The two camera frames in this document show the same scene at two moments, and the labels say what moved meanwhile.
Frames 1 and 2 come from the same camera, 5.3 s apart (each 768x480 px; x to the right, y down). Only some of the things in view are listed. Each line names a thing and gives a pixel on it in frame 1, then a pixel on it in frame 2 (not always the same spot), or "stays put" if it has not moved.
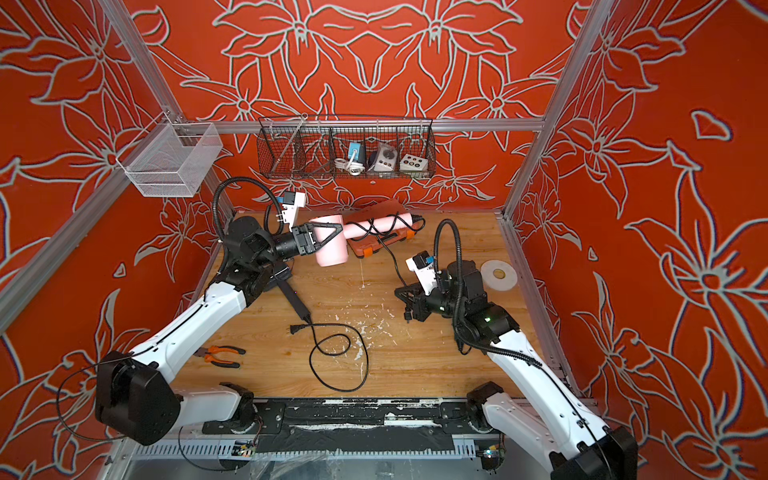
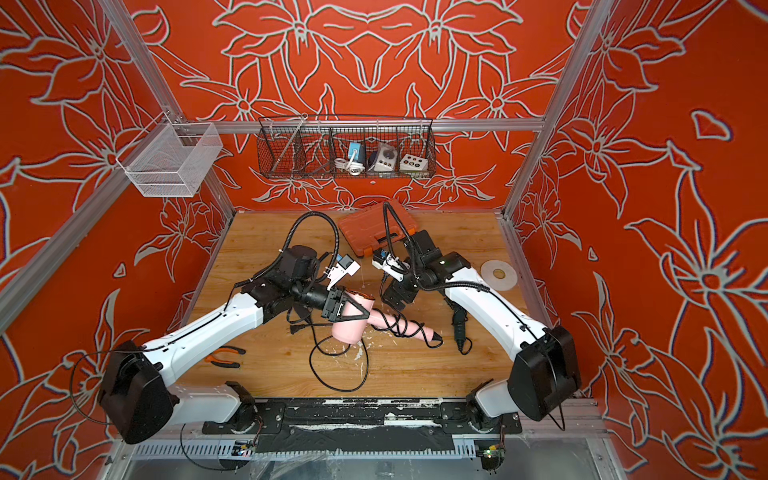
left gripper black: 306,224 -> 333,313
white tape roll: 498,275 stays put
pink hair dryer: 333,251 -> 352,331
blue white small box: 354,146 stays put
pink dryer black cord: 406,231 -> 404,335
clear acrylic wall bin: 170,159 stays put
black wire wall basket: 327,148 stays put
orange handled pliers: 206,351 stays put
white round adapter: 386,158 stays put
